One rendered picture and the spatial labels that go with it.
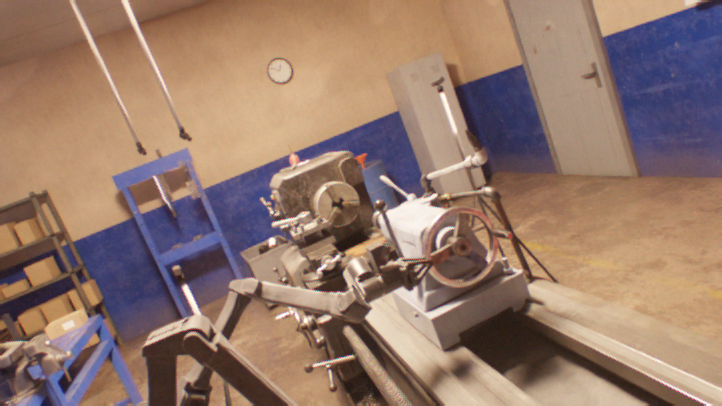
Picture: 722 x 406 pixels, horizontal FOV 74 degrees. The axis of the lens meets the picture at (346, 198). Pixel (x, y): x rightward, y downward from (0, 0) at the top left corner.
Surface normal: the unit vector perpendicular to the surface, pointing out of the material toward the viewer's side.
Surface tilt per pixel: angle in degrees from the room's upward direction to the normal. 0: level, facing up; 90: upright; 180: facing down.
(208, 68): 90
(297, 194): 90
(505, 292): 90
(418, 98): 90
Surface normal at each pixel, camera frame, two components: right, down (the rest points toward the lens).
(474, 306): 0.25, 0.07
